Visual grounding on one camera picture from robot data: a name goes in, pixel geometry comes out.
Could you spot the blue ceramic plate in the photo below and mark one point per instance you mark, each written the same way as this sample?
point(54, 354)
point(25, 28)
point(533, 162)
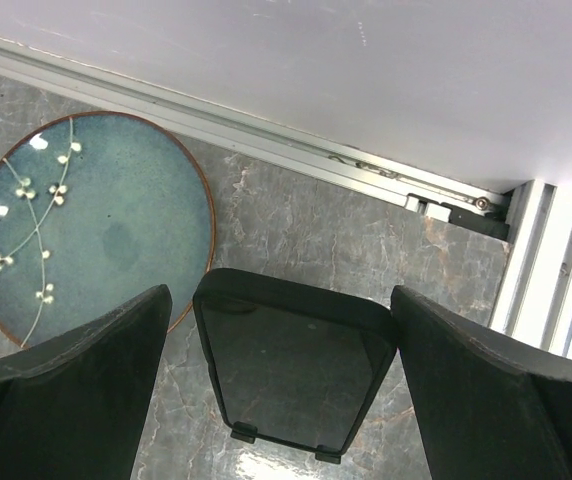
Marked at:
point(95, 208)

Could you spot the black phone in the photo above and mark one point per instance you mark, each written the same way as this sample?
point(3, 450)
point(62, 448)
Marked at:
point(290, 363)

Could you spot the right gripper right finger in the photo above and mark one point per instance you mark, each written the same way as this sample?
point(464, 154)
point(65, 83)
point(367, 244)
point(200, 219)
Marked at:
point(487, 406)

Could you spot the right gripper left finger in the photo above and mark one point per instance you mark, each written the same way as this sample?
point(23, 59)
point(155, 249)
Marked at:
point(74, 407)

